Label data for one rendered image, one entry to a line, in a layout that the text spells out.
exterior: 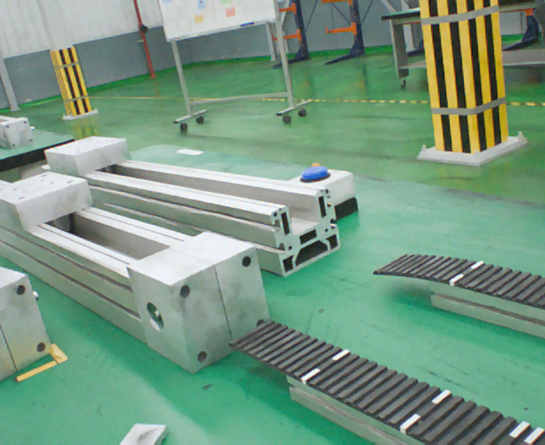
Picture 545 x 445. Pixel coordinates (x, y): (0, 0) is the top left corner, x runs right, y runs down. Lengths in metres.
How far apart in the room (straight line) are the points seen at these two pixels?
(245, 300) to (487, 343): 0.23
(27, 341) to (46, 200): 0.28
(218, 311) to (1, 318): 0.24
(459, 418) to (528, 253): 0.34
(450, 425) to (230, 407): 0.20
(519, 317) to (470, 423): 0.19
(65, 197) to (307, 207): 0.36
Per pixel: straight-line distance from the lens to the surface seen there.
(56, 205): 0.97
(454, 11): 3.90
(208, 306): 0.61
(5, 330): 0.73
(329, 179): 0.93
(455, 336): 0.61
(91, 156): 1.25
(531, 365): 0.57
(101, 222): 0.89
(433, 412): 0.47
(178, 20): 7.05
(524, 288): 0.61
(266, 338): 0.58
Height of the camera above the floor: 1.09
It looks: 18 degrees down
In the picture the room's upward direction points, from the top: 11 degrees counter-clockwise
